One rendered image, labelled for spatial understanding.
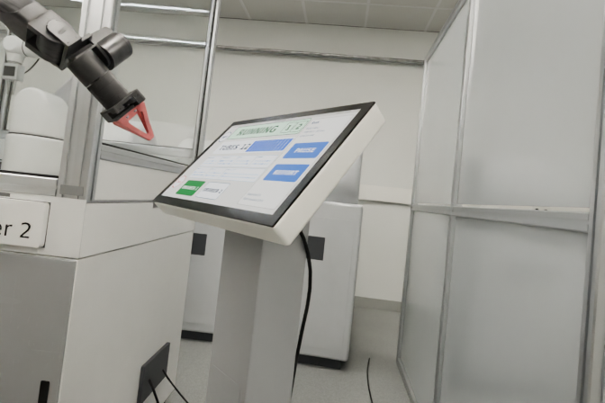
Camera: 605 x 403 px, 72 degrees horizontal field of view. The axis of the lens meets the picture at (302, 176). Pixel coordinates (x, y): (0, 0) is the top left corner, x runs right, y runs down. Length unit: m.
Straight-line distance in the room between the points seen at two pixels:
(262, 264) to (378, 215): 3.39
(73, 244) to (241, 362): 0.52
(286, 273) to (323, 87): 3.55
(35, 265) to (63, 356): 0.23
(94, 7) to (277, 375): 0.99
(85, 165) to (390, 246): 3.43
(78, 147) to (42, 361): 0.53
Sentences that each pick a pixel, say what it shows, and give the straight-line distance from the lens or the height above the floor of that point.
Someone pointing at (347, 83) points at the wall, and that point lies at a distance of 4.34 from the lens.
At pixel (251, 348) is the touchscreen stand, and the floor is 0.70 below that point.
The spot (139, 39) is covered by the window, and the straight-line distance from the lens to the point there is 1.41.
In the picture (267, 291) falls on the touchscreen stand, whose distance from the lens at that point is 0.87.
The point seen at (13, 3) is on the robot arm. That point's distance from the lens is 0.95.
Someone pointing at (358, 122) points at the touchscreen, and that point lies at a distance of 0.74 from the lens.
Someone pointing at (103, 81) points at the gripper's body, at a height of 1.19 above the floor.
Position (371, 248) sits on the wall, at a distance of 4.21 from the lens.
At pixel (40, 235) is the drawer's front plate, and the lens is 1.20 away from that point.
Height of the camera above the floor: 1.01
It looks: 3 degrees up
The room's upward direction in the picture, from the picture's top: 6 degrees clockwise
